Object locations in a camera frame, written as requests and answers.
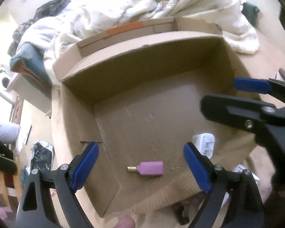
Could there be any person's left hand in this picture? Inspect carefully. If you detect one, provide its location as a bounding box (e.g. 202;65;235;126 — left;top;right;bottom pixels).
114;216;136;228

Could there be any pink small adapter plug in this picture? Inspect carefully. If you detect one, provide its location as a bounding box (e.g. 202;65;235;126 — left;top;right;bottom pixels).
127;161;164;176

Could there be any brown cardboard box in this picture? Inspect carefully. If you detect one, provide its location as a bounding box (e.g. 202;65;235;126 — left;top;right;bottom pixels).
52;18;255;217

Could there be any white washing machine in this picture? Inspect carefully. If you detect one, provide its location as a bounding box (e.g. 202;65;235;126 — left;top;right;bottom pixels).
0;70;13;102

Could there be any dark patterned blanket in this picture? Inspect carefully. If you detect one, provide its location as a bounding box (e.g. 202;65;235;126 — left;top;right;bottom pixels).
7;0;71;57

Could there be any teal blue pillow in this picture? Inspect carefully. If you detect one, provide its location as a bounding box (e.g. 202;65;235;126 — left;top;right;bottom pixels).
9;42;52;100

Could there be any light blue stuffed bag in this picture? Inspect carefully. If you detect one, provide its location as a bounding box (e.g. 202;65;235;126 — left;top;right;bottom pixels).
0;121;20;144

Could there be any white USB wall charger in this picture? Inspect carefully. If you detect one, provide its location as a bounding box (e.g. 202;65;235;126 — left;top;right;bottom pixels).
192;133;215;159

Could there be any cream white duvet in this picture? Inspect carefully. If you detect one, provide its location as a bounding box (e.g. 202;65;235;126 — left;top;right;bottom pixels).
16;0;260;72

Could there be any white paper packet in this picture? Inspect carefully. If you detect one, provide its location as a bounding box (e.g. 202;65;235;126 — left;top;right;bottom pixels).
231;165;261;186

